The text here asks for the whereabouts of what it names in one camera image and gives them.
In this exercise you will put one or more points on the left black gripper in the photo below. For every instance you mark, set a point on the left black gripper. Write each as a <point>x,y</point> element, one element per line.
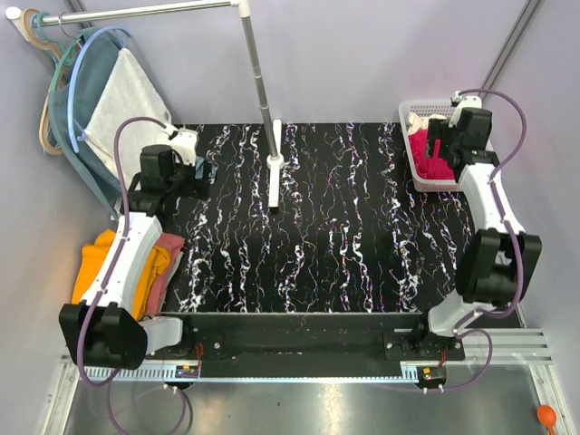
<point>202,174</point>

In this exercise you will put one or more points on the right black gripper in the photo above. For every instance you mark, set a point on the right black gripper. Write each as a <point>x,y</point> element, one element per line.
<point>440,141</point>

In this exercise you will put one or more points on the red t shirt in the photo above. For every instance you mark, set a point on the red t shirt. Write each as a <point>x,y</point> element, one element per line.
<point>435,167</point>

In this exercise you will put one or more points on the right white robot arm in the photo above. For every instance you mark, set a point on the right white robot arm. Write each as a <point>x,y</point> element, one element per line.
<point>493,275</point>

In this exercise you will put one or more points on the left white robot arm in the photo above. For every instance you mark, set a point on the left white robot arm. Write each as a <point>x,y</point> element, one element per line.
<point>108,323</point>

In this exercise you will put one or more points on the cream white t shirt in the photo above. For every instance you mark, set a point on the cream white t shirt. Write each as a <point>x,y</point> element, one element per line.
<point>416,123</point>

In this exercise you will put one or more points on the white plastic basket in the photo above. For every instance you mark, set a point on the white plastic basket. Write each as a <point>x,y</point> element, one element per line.
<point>478,161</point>

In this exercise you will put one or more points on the pink folded t shirt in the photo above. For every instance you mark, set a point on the pink folded t shirt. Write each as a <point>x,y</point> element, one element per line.
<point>169,250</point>

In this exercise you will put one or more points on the white hanging towel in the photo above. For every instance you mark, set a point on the white hanging towel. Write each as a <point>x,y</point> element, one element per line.
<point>127,94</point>

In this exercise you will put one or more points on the blue grey hanging shirt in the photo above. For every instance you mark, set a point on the blue grey hanging shirt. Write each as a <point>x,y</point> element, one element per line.
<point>99,180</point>

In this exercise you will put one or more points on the light blue hanger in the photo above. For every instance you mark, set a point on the light blue hanger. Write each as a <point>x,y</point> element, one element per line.
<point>90,73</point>

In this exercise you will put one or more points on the green hanger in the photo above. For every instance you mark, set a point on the green hanger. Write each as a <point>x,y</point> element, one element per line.
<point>63,56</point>

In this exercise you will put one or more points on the orange ball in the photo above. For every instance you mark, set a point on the orange ball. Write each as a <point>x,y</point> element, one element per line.
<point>547,417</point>

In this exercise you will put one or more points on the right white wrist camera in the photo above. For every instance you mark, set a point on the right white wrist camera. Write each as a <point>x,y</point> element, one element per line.
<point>463,102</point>

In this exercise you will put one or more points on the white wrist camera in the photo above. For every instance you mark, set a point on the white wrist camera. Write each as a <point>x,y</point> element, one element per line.
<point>463,102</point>
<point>184,142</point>

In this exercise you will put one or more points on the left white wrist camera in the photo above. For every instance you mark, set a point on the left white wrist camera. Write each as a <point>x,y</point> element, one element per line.
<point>184,142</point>

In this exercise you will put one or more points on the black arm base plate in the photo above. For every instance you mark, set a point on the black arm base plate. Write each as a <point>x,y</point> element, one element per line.
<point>306,347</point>

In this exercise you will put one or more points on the aluminium frame rail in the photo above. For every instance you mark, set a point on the aluminium frame rail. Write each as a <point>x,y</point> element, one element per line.
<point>499,381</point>

